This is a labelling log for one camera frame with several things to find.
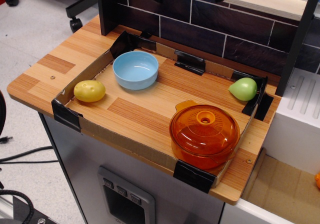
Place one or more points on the green toy pear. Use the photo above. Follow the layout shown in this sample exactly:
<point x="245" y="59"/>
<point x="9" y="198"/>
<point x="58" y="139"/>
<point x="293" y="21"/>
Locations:
<point x="244" y="89"/>

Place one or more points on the light blue bowl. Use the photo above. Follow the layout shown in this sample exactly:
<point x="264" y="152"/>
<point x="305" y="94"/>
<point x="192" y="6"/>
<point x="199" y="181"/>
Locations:
<point x="135" y="70"/>

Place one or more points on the black rolling chair base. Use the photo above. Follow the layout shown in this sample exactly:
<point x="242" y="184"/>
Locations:
<point x="75" y="9"/>

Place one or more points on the yellow toy potato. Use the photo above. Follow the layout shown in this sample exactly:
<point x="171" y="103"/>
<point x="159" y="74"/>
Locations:
<point x="89" y="91"/>

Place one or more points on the orange pot with lid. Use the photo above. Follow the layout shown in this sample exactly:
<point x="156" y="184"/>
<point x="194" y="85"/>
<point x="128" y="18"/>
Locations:
<point x="203" y="135"/>

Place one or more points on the cardboard fence with black tape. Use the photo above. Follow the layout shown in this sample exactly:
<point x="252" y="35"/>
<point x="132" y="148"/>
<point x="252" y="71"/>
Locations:
<point x="137" y="121"/>

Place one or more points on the orange toy in sink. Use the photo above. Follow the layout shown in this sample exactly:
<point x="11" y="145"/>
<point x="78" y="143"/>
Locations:
<point x="317" y="180"/>

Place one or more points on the grey oven control panel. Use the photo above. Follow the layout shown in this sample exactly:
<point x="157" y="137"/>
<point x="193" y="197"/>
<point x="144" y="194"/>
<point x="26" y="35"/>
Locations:
<point x="126" y="202"/>

